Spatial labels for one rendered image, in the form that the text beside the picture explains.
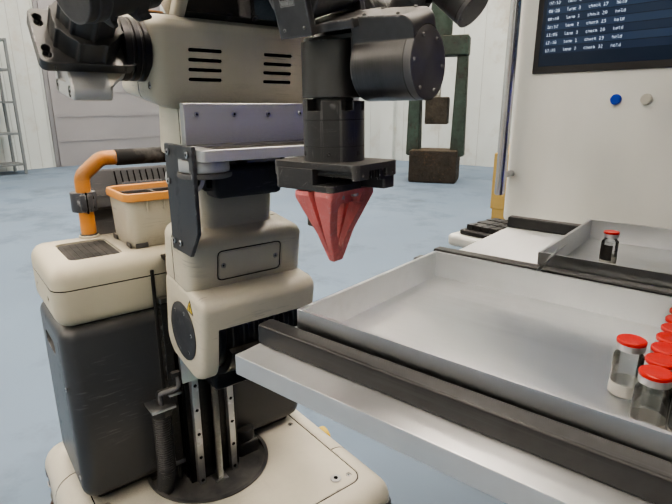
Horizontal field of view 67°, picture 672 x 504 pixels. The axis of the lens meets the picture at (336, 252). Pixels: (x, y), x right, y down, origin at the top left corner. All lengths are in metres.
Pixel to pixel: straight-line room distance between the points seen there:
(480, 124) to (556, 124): 8.81
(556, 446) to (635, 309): 0.28
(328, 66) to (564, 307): 0.36
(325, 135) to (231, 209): 0.44
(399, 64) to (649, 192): 0.93
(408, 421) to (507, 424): 0.07
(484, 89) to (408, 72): 9.72
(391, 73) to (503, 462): 0.29
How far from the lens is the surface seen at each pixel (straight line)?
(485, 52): 10.18
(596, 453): 0.36
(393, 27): 0.43
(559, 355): 0.51
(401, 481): 1.71
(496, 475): 0.36
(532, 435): 0.37
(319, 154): 0.47
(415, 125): 7.87
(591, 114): 1.31
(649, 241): 0.94
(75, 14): 0.70
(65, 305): 1.08
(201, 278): 0.86
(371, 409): 0.40
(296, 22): 0.46
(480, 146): 10.15
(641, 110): 1.28
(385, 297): 0.59
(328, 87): 0.46
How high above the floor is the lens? 1.10
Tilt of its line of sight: 16 degrees down
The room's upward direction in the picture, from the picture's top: straight up
